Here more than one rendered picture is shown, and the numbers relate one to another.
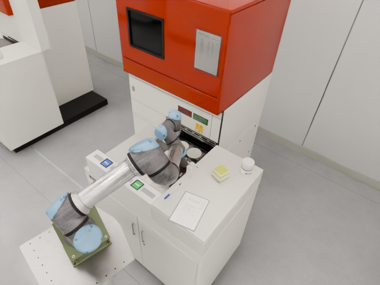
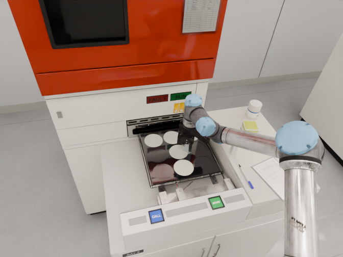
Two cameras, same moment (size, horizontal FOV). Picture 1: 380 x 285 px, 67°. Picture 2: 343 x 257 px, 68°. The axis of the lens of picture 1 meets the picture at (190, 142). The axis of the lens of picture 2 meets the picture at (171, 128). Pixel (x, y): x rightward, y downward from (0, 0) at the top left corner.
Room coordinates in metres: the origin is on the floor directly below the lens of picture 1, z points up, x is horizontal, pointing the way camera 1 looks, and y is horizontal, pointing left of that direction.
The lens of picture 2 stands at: (0.86, 0.87, 1.93)
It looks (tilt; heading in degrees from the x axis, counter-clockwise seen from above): 44 degrees down; 306
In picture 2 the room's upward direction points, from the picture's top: 4 degrees clockwise
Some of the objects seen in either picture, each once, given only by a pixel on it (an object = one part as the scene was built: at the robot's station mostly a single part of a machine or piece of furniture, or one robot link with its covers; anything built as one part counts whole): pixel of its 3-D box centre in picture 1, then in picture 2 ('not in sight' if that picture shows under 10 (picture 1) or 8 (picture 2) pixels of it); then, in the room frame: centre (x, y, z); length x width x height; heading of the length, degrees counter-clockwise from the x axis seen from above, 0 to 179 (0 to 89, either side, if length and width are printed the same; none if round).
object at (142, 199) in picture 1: (122, 182); (186, 217); (1.10, 0.38, 0.89); 0.55 x 0.09 x 0.14; 55
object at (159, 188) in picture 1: (145, 182); (196, 197); (1.14, 0.26, 0.87); 0.36 x 0.08 x 0.03; 55
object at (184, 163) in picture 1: (171, 154); (177, 151); (1.36, 0.12, 0.90); 0.34 x 0.34 x 0.01; 55
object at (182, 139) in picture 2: not in sight; (187, 132); (1.33, 0.10, 1.05); 0.09 x 0.08 x 0.12; 29
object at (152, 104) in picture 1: (171, 112); (133, 112); (1.66, 0.15, 1.02); 0.82 x 0.03 x 0.40; 55
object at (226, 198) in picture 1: (210, 193); (250, 153); (1.06, -0.14, 0.89); 0.62 x 0.35 x 0.14; 145
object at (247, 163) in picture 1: (247, 167); (253, 109); (1.18, -0.35, 1.01); 0.07 x 0.07 x 0.10
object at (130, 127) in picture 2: (189, 138); (165, 126); (1.54, 0.01, 0.89); 0.44 x 0.02 x 0.10; 55
